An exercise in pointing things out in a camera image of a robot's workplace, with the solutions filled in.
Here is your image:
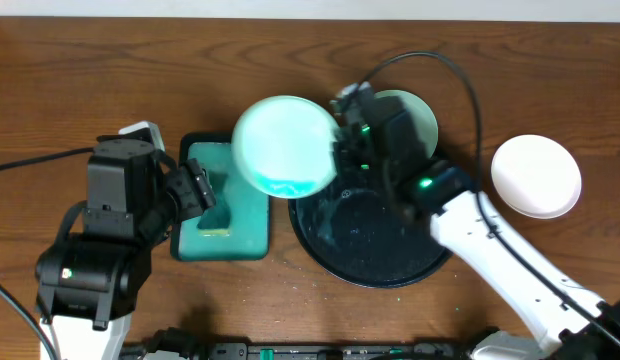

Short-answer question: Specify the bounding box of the round black tray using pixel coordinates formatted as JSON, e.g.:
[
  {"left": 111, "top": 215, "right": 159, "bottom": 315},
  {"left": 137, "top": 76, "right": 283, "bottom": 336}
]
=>
[{"left": 288, "top": 172, "right": 451, "bottom": 288}]

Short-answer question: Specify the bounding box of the mint green plate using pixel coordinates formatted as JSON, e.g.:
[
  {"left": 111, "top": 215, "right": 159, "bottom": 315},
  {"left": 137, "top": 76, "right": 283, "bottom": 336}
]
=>
[{"left": 231, "top": 95, "right": 339, "bottom": 199}]

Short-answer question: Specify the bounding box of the dark green sponge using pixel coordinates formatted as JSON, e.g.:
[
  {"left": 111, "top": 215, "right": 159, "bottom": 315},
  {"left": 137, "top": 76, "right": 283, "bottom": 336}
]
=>
[{"left": 198, "top": 171, "right": 231, "bottom": 237}]

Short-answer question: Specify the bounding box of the white plate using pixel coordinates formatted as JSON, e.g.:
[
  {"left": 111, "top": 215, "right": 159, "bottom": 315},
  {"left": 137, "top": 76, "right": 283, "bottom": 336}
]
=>
[{"left": 490, "top": 134, "right": 582, "bottom": 219}]

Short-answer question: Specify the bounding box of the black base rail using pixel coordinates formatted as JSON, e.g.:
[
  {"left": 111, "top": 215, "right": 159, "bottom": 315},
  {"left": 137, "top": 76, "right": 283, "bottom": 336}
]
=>
[{"left": 118, "top": 328, "right": 466, "bottom": 360}]

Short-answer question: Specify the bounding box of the mint plate with stain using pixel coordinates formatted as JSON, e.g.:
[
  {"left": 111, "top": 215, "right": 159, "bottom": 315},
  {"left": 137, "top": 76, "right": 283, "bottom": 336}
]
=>
[{"left": 375, "top": 90, "right": 439, "bottom": 157}]

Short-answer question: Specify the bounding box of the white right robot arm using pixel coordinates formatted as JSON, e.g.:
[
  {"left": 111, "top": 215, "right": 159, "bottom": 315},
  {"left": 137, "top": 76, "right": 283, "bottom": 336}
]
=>
[{"left": 332, "top": 89, "right": 620, "bottom": 359}]

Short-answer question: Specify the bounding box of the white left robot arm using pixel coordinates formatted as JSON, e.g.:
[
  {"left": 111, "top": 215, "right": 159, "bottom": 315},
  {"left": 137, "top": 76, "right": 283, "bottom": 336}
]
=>
[{"left": 35, "top": 121, "right": 216, "bottom": 359}]

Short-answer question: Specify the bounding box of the black rectangular soap tray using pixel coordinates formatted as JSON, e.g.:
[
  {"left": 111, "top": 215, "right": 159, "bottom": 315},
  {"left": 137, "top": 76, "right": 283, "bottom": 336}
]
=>
[{"left": 170, "top": 132, "right": 269, "bottom": 262}]

